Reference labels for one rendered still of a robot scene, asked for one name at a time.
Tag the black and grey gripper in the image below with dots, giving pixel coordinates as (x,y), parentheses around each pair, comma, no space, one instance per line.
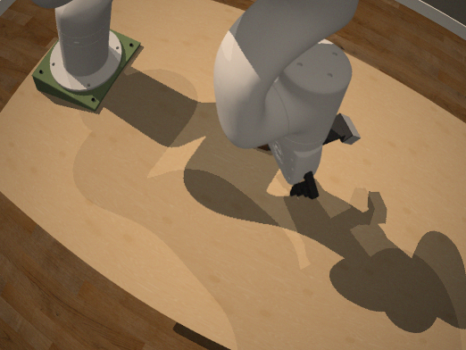
(296,166)

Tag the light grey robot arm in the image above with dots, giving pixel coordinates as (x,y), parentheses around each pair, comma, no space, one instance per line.
(255,53)

